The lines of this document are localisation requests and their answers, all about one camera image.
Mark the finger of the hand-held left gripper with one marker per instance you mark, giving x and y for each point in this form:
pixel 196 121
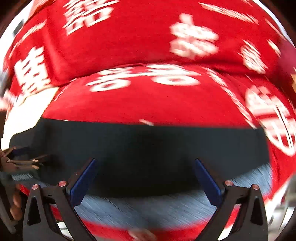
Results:
pixel 19 151
pixel 25 162

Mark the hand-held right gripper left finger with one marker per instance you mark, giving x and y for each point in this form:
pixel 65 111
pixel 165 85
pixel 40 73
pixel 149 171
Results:
pixel 84 183

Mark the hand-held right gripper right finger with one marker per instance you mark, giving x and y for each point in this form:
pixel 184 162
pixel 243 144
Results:
pixel 207 183

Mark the black pants with grey waistband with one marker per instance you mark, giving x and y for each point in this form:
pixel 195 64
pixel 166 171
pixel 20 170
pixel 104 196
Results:
pixel 148 150

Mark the person's left hand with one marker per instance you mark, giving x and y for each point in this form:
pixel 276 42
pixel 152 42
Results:
pixel 16 204

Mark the white cloth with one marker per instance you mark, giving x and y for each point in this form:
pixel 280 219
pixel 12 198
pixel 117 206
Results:
pixel 23 120

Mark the red printed blanket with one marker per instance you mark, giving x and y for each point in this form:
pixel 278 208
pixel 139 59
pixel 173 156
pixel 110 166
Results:
pixel 138 41

